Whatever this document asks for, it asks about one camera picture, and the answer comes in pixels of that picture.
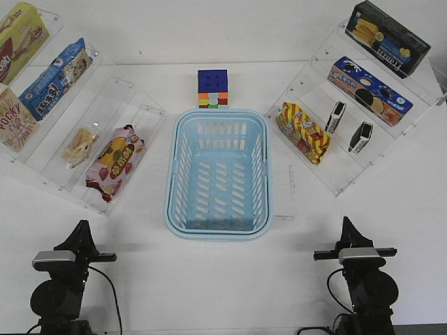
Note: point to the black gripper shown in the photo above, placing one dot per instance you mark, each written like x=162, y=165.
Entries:
x=72, y=266
x=352, y=238

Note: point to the bread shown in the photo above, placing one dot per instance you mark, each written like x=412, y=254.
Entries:
x=80, y=146

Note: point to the black tissue pack front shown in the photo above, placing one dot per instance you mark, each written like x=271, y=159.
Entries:
x=360, y=138

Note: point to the black tissue pack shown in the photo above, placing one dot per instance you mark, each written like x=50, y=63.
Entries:
x=360, y=138
x=335, y=117

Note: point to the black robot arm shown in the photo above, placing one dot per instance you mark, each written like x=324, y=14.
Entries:
x=372, y=291
x=58, y=300

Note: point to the black tissue pack rear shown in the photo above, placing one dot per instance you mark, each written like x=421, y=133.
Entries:
x=335, y=117

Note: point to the light blue plastic basket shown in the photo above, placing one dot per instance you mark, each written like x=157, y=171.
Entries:
x=219, y=185

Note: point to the pink strawberry snack pack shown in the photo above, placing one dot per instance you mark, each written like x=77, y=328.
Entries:
x=113, y=167

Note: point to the red yellow striped snack pack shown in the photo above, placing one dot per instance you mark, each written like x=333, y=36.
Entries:
x=303, y=132

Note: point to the clear acrylic left shelf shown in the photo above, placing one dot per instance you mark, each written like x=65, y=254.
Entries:
x=85, y=122

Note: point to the clear acrylic shelf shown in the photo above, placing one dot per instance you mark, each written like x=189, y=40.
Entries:
x=317, y=96
x=85, y=122

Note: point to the clear acrylic right shelf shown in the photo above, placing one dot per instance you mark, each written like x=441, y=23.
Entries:
x=317, y=96

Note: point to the Pocky snack box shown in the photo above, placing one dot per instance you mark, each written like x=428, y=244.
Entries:
x=18, y=125

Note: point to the blue orange sandwich cookie box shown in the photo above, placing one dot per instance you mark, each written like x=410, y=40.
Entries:
x=369, y=91

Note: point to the blue cookie bag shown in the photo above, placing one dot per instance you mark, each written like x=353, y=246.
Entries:
x=65, y=70

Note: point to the black Franzzi biscuit box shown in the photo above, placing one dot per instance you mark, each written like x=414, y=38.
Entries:
x=394, y=45

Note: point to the multicoloured puzzle cube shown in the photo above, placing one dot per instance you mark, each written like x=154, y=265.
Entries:
x=213, y=88

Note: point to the yellow green biscuit box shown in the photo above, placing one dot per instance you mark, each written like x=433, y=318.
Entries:
x=23, y=33

